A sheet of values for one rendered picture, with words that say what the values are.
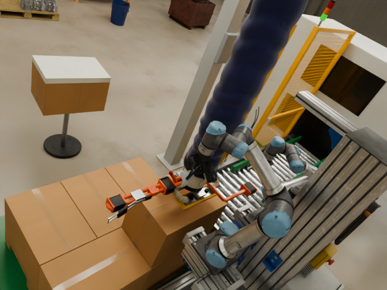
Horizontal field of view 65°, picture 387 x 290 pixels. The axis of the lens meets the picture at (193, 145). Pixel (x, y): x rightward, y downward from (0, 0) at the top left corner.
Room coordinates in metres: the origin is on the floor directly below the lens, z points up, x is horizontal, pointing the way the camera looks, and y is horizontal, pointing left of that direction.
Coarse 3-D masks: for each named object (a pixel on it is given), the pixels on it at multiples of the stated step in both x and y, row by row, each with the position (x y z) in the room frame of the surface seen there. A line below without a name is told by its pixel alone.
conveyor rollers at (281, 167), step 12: (276, 156) 3.37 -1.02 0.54; (300, 156) 3.60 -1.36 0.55; (228, 168) 2.69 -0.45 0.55; (276, 168) 3.09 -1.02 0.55; (288, 168) 3.19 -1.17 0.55; (228, 180) 2.54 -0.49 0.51; (240, 180) 2.58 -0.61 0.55; (252, 180) 2.69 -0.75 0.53; (288, 180) 2.96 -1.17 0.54; (228, 192) 2.32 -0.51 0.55; (228, 204) 2.18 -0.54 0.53; (240, 204) 2.23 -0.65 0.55; (264, 204) 2.39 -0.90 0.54
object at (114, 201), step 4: (116, 196) 1.12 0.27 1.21; (120, 196) 1.14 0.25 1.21; (108, 200) 1.08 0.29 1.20; (112, 200) 1.09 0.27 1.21; (116, 200) 1.10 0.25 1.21; (120, 200) 1.11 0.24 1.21; (124, 200) 1.12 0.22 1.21; (112, 204) 1.06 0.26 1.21; (116, 204) 1.07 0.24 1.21; (120, 204) 1.09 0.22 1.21; (124, 204) 1.11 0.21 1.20; (112, 208) 1.05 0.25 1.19; (116, 208) 1.07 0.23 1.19; (120, 208) 1.09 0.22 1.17; (112, 212) 1.05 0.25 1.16
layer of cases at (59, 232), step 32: (32, 192) 1.40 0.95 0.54; (64, 192) 1.52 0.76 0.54; (96, 192) 1.65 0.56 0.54; (128, 192) 1.79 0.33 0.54; (32, 224) 1.17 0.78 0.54; (64, 224) 1.27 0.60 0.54; (96, 224) 1.37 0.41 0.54; (32, 256) 1.00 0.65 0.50; (64, 256) 1.06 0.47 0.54; (96, 256) 1.15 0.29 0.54; (128, 256) 1.25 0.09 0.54; (64, 288) 0.88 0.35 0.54; (96, 288) 0.96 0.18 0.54; (128, 288) 1.09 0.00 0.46
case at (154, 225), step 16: (144, 208) 1.37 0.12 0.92; (160, 208) 1.41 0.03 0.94; (176, 208) 1.47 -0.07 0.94; (192, 208) 1.53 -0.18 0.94; (208, 208) 1.60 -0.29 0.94; (224, 208) 1.72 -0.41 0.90; (128, 224) 1.42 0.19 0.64; (144, 224) 1.35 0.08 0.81; (160, 224) 1.29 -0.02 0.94; (176, 224) 1.34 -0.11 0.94; (192, 224) 1.43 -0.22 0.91; (208, 224) 1.64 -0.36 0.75; (144, 240) 1.32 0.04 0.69; (160, 240) 1.25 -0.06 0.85; (176, 240) 1.35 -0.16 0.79; (144, 256) 1.28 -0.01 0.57; (160, 256) 1.27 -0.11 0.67
